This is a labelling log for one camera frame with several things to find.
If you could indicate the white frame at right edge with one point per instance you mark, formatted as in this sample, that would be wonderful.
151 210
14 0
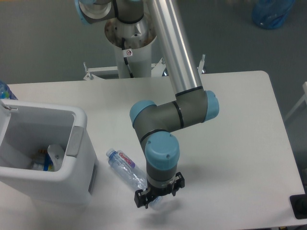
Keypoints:
298 107

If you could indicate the blue snack wrapper in bin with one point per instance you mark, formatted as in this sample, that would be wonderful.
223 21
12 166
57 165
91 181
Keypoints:
41 161

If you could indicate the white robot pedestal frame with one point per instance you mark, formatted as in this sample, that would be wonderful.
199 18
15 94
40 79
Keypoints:
132 44

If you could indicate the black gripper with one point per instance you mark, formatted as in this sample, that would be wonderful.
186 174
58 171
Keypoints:
143 198

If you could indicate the blue plastic bag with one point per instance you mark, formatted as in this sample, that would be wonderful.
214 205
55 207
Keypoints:
271 14

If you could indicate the white trash can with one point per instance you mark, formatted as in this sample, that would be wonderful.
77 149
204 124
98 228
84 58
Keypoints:
26 127

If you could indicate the clear plastic water bottle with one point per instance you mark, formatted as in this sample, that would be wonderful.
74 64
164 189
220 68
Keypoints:
127 170

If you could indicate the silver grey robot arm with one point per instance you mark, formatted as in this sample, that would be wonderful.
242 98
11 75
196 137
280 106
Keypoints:
155 124

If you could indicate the black device at table edge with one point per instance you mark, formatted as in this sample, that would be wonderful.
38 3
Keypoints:
299 206

